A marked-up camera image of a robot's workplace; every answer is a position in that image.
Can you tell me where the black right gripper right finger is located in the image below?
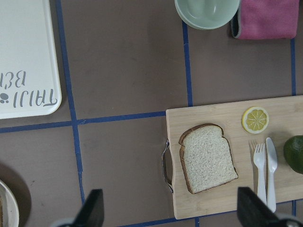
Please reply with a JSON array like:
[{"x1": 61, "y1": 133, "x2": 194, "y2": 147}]
[{"x1": 237, "y1": 187, "x2": 284, "y2": 227}]

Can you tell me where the wooden cutting board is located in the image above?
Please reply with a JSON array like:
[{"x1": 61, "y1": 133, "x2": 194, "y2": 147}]
[{"x1": 166, "y1": 96, "x2": 303, "y2": 219}]

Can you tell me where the green avocado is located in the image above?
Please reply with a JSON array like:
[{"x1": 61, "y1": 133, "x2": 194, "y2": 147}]
[{"x1": 283, "y1": 135, "x2": 303, "y2": 174}]

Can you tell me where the white plastic knife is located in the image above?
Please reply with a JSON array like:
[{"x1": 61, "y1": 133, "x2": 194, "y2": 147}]
[{"x1": 266, "y1": 137, "x2": 277, "y2": 212}]

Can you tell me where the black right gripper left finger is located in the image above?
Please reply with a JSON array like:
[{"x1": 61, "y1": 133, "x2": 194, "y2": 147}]
[{"x1": 72, "y1": 189, "x2": 104, "y2": 227}]

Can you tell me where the cream bear serving tray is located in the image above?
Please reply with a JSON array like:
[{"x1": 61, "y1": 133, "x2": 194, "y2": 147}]
[{"x1": 0, "y1": 0, "x2": 62, "y2": 119}]

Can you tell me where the white bread slice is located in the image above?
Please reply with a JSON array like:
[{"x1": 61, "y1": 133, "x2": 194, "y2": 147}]
[{"x1": 178, "y1": 123, "x2": 238, "y2": 194}]

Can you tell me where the white plastic fork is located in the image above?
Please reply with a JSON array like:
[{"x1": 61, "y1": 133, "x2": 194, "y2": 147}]
[{"x1": 249, "y1": 140, "x2": 267, "y2": 205}]

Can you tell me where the green bowl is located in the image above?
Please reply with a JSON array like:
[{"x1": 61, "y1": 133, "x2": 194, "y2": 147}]
[{"x1": 174, "y1": 0, "x2": 240, "y2": 30}]

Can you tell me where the pink folded cloth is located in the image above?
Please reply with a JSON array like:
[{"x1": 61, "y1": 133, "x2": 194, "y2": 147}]
[{"x1": 231, "y1": 0, "x2": 299, "y2": 40}]

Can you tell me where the lemon slice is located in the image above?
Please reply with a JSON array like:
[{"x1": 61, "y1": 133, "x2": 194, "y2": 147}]
[{"x1": 241, "y1": 106, "x2": 269, "y2": 134}]

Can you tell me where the cream round plate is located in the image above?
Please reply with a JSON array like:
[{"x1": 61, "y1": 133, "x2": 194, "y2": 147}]
[{"x1": 0, "y1": 181, "x2": 19, "y2": 227}]

